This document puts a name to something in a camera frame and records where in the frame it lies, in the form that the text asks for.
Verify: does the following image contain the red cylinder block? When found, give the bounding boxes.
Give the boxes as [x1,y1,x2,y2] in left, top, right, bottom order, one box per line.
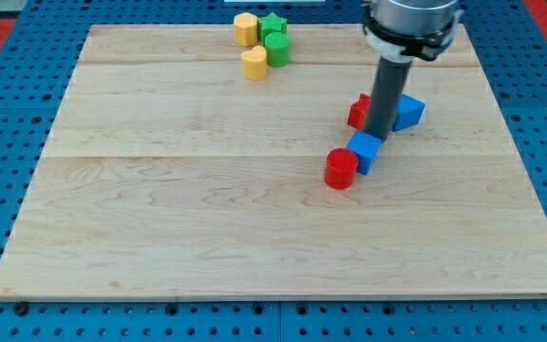
[324,148,359,190]

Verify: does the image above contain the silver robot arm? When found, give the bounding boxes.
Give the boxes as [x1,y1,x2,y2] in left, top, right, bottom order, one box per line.
[363,0,463,64]

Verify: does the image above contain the blue triangle block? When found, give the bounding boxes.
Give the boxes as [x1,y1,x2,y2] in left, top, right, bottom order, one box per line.
[392,94,425,132]

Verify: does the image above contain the blue cube block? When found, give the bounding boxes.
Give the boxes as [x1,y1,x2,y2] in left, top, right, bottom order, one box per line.
[347,131,383,175]

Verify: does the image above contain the red star block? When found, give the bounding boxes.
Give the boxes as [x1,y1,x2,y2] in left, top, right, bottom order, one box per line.
[347,93,370,130]

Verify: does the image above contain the wooden board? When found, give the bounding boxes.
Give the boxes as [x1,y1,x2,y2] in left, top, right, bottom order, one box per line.
[0,25,547,302]

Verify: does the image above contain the yellow heart block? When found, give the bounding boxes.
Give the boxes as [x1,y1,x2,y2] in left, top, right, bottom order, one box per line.
[240,46,268,81]

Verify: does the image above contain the green cylinder block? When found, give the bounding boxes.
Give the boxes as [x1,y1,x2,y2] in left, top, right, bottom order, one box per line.
[264,32,291,67]

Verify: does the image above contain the green star block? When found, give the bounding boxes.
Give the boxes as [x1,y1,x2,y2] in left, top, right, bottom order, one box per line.
[257,12,288,46]

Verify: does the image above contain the yellow pentagon block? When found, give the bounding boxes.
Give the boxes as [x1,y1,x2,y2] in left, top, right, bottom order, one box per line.
[234,12,258,47]

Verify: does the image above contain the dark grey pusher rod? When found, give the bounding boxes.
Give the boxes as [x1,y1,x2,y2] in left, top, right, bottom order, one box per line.
[363,57,412,141]

